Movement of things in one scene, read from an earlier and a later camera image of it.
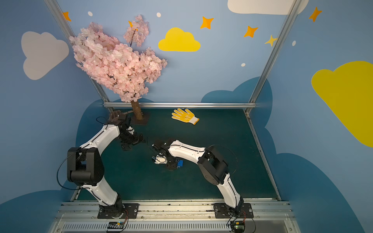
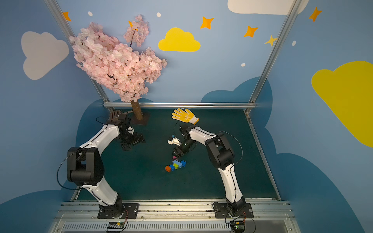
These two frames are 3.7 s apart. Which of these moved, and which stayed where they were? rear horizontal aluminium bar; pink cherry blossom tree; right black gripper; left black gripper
Moved: right black gripper
Stayed: left black gripper; rear horizontal aluminium bar; pink cherry blossom tree
